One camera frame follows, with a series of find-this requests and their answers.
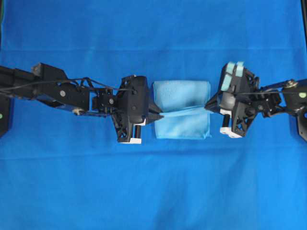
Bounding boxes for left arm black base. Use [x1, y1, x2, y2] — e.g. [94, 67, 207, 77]
[0, 95, 12, 137]

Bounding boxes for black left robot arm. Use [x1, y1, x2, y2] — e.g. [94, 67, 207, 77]
[0, 63, 163, 144]

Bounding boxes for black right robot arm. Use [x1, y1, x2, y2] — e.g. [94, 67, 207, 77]
[204, 62, 307, 139]

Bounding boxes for black camera cable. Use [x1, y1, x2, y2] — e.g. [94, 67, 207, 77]
[236, 90, 283, 95]

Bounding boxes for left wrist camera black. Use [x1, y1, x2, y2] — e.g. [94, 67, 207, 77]
[127, 76, 149, 124]

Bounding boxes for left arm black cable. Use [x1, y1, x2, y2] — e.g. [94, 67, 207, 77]
[0, 76, 135, 94]

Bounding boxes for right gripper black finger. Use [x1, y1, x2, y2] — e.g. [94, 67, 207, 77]
[204, 92, 223, 113]

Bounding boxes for light blue towel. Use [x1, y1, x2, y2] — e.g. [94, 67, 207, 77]
[153, 80, 211, 140]

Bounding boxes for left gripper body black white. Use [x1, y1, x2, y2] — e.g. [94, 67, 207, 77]
[111, 76, 149, 144]

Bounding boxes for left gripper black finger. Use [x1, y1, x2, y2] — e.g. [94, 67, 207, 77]
[149, 102, 161, 114]
[145, 114, 164, 125]

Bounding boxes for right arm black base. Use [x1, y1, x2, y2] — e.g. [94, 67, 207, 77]
[289, 108, 307, 142]

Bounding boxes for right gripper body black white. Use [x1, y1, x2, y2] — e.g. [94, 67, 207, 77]
[219, 67, 260, 138]

